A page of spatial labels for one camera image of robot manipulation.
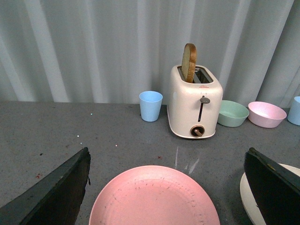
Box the light blue cup left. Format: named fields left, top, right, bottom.
left=139, top=91, right=163, bottom=122

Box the toasted bread slice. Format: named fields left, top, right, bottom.
left=181, top=43, right=197, bottom=83

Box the cream white toaster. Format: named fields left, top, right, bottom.
left=167, top=65, right=223, bottom=139

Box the pink bowl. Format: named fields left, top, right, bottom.
left=248, top=101, right=287, bottom=128

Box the pink plate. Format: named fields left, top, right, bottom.
left=89, top=165, right=220, bottom=225

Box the mint green bowl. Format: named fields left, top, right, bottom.
left=217, top=100, right=249, bottom=128

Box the light blue cup right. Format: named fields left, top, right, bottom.
left=287, top=96, right=300, bottom=126

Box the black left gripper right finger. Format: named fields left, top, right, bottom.
left=244, top=147, right=300, bottom=225

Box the white plate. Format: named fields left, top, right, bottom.
left=240, top=165, right=300, bottom=225

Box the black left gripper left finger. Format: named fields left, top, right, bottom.
left=0, top=147, right=91, bottom=225

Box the light blue cup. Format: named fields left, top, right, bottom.
left=139, top=91, right=163, bottom=122
left=287, top=96, right=300, bottom=126

